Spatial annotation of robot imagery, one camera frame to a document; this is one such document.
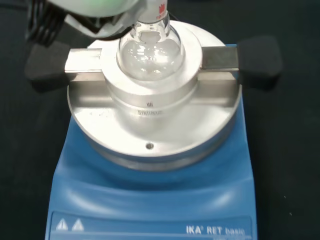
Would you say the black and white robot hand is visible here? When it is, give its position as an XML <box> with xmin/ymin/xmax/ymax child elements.
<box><xmin>24</xmin><ymin>0</ymin><xmax>141</xmax><ymax>48</ymax></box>

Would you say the heater with blue base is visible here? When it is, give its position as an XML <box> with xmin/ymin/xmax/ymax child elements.
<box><xmin>49</xmin><ymin>20</ymin><xmax>261</xmax><ymax>240</ymax></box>

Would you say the clear round-bottom glass flask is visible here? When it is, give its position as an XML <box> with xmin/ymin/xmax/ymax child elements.
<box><xmin>116</xmin><ymin>0</ymin><xmax>186</xmax><ymax>81</ymax></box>

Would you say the steel heating block with handles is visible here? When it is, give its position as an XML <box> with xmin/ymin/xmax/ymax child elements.
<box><xmin>24</xmin><ymin>35</ymin><xmax>284</xmax><ymax>131</ymax></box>

